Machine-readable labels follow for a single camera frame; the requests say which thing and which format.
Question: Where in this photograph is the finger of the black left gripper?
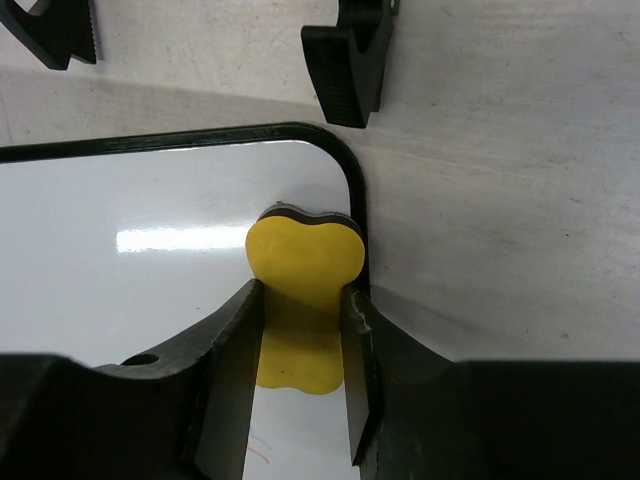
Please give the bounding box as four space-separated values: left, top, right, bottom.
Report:
1 0 98 70
301 0 400 129

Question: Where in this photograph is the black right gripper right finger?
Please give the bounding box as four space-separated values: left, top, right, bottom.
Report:
340 287 639 479

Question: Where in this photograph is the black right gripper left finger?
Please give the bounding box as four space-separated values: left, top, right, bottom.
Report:
1 280 264 479

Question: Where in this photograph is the black framed whiteboard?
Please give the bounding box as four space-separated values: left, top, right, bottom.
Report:
1 124 367 479

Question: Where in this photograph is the yellow whiteboard eraser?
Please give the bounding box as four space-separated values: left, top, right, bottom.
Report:
245 204 366 395

